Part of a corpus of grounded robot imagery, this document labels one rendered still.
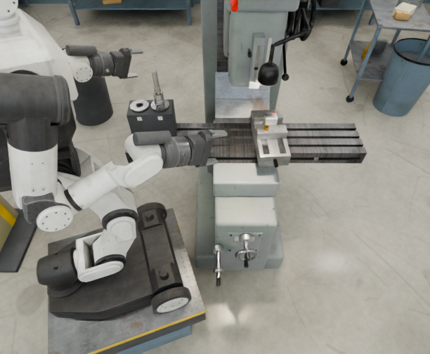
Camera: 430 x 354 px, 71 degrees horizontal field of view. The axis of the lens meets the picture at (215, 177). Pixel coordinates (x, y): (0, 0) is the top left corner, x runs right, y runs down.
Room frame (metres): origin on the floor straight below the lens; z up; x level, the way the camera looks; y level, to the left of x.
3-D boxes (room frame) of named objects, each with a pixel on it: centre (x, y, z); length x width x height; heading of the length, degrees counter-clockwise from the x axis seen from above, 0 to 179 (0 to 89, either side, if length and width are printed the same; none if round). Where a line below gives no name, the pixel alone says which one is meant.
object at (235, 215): (1.15, -0.16, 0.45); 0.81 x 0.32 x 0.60; 179
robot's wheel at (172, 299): (0.47, 0.22, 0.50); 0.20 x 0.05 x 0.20; 109
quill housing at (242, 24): (1.18, -0.16, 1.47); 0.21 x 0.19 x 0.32; 89
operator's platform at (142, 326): (0.64, 0.54, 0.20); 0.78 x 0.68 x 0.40; 109
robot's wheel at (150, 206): (0.97, 0.39, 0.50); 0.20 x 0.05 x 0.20; 109
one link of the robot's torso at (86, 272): (0.63, 0.57, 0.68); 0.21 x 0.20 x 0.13; 109
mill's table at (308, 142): (1.17, -0.16, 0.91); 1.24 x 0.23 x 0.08; 89
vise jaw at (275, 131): (1.12, -0.28, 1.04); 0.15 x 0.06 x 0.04; 92
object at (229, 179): (1.17, -0.16, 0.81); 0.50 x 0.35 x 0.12; 179
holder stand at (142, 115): (1.20, 0.32, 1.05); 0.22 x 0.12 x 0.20; 92
